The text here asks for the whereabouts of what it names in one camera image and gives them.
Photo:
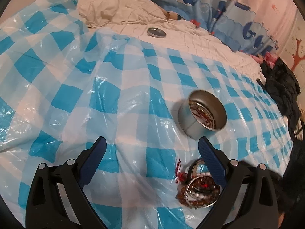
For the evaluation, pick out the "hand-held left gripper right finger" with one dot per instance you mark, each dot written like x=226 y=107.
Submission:
x=213 y=162

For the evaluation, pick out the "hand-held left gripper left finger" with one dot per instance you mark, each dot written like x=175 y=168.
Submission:
x=93 y=162

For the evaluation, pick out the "silver bangle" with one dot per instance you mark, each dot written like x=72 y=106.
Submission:
x=189 y=195

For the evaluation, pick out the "round metal tin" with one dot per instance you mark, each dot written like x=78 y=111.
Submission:
x=190 y=121

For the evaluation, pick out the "blue checkered plastic sheet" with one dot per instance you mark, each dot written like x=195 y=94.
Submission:
x=107 y=95

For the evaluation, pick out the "dark cloth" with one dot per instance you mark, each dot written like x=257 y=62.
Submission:
x=281 y=88

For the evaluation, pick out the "pink cloth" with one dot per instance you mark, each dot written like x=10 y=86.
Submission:
x=264 y=58

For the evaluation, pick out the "white pleated quilt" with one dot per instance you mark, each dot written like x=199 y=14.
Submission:
x=195 y=40

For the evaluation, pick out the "round metal tin lid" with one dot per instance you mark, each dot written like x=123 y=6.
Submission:
x=156 y=32

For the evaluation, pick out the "brown black small object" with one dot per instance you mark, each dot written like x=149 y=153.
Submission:
x=172 y=15

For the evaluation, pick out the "white striped pillow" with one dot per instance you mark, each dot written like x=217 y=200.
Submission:
x=114 y=7

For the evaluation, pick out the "blue whale print curtain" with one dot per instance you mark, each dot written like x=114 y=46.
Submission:
x=195 y=0

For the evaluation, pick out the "orange tree wall sticker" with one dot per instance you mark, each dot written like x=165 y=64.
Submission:
x=299 y=54

